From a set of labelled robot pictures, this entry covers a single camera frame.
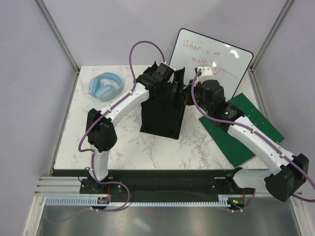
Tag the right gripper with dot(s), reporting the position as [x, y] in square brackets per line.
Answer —
[186, 94]

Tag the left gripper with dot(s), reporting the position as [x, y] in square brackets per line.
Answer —
[169, 96]

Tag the black canvas bag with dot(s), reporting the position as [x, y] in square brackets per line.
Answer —
[162, 117]

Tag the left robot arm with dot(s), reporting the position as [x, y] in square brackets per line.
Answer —
[101, 127]

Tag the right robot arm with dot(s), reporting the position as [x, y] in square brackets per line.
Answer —
[285, 173]

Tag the whiteboard with red writing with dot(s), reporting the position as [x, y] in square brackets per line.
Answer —
[227, 62]

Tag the blue headphones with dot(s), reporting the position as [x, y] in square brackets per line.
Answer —
[105, 92]

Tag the green board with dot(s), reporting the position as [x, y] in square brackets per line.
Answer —
[236, 152]

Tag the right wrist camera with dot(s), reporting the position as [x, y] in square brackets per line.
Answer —
[204, 72]

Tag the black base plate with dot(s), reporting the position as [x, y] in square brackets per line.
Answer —
[165, 185]

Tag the white cable duct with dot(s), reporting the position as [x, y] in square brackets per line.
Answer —
[98, 202]

